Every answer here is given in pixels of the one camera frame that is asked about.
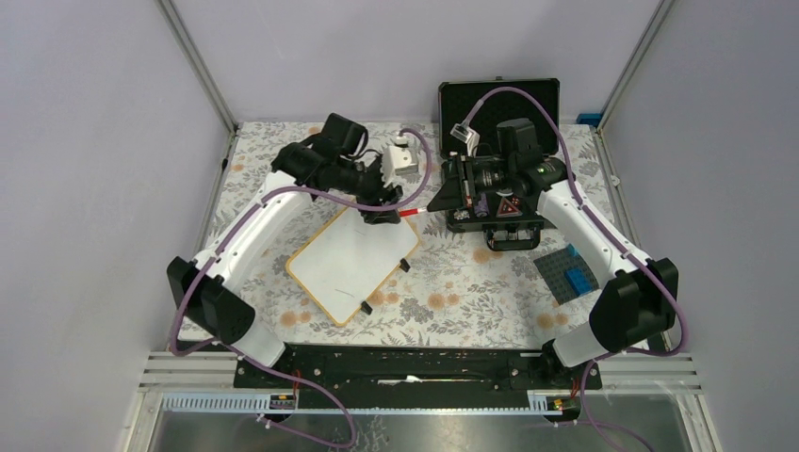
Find blue box in corner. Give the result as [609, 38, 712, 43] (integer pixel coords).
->
[576, 113, 603, 128]

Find blue lego brick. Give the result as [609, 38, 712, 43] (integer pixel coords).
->
[564, 267, 594, 297]

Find black poker chip case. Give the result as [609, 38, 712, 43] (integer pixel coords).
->
[438, 78, 565, 251]

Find aluminium frame rail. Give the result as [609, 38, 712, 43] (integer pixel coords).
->
[139, 351, 706, 416]

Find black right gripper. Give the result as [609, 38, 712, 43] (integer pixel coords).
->
[427, 153, 515, 213]

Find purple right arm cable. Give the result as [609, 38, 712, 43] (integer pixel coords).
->
[465, 86, 691, 452]

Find red capped whiteboard marker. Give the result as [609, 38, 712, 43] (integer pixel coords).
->
[399, 207, 427, 218]

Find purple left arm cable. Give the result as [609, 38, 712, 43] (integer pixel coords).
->
[168, 127, 433, 450]

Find yellow framed whiteboard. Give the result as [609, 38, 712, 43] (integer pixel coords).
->
[285, 208, 420, 327]

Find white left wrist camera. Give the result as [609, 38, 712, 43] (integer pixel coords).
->
[381, 137, 419, 186]

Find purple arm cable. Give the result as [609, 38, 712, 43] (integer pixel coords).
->
[465, 86, 691, 452]
[168, 127, 433, 450]

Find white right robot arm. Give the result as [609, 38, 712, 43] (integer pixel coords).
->
[428, 118, 678, 388]

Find grey lego baseplate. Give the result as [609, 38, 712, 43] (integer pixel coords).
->
[533, 248, 599, 305]

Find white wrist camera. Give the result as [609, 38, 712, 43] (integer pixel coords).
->
[450, 122, 480, 157]
[381, 137, 419, 186]

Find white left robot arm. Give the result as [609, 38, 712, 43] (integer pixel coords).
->
[167, 113, 409, 387]

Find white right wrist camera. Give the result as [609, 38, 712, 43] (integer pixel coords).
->
[450, 122, 480, 157]

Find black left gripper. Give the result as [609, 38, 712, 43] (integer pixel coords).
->
[336, 154, 405, 224]

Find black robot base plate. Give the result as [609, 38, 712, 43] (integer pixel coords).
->
[233, 344, 604, 411]

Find floral patterned table mat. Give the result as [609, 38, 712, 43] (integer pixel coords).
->
[206, 122, 615, 349]

